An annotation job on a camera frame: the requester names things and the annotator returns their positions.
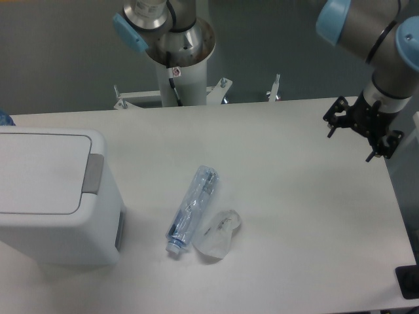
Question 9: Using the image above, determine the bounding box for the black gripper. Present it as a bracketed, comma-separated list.
[323, 92, 403, 162]

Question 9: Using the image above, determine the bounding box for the white plastic trash can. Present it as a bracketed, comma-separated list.
[1, 126, 126, 265]

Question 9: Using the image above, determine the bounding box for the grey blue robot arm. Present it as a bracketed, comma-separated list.
[113, 1, 418, 159]

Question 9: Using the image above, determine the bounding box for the black device at table edge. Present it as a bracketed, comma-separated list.
[395, 265, 418, 300]

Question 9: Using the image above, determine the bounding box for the clear plastic water bottle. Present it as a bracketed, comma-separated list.
[166, 166, 219, 255]

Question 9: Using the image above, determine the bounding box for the crumpled clear plastic cup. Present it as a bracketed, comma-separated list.
[192, 209, 241, 259]

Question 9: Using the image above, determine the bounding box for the blue plastic bag at left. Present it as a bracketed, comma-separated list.
[0, 109, 15, 126]

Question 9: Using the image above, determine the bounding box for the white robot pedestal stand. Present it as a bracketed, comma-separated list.
[113, 12, 282, 111]

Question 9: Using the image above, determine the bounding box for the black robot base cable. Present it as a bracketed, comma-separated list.
[166, 52, 183, 107]

